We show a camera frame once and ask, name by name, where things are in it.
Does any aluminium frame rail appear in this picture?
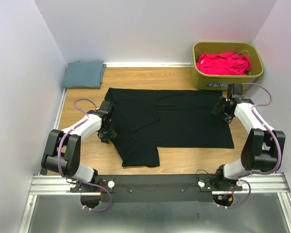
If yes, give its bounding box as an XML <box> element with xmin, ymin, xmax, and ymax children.
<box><xmin>19</xmin><ymin>87</ymin><xmax>291</xmax><ymax>233</ymax></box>

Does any black t-shirt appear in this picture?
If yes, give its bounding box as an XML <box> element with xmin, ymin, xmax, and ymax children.
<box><xmin>104</xmin><ymin>88</ymin><xmax>234</xmax><ymax>167</ymax></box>

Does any pink t-shirt in bin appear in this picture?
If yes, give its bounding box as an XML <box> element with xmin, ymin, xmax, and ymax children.
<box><xmin>196</xmin><ymin>52</ymin><xmax>252</xmax><ymax>76</ymax></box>

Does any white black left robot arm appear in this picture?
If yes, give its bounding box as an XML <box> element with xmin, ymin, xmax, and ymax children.
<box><xmin>41</xmin><ymin>100</ymin><xmax>117</xmax><ymax>192</ymax></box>

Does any folded blue-grey t-shirt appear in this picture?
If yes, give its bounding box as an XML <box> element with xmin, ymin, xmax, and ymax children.
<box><xmin>62</xmin><ymin>61</ymin><xmax>106</xmax><ymax>89</ymax></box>

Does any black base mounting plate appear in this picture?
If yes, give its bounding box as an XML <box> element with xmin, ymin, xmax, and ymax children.
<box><xmin>70</xmin><ymin>173</ymin><xmax>243</xmax><ymax>203</ymax></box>

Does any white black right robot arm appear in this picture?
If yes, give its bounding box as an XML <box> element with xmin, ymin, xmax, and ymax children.
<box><xmin>211</xmin><ymin>83</ymin><xmax>286</xmax><ymax>190</ymax></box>

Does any olive green plastic bin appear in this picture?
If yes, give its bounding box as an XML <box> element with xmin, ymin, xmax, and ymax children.
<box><xmin>192</xmin><ymin>41</ymin><xmax>264</xmax><ymax>90</ymax></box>

